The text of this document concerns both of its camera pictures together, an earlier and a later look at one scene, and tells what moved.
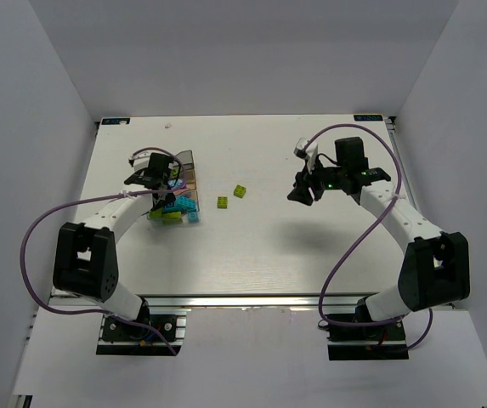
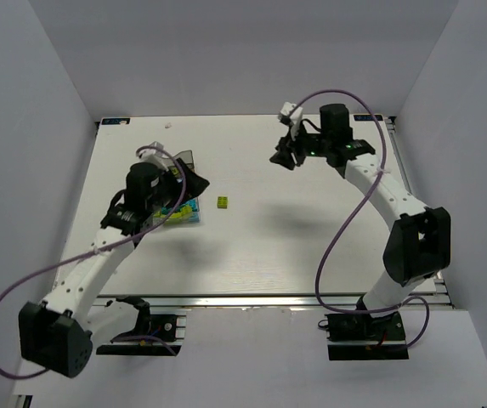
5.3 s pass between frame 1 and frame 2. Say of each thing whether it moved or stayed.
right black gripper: moved
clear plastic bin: stayed
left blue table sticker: stayed
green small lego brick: moved
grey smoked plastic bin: stayed
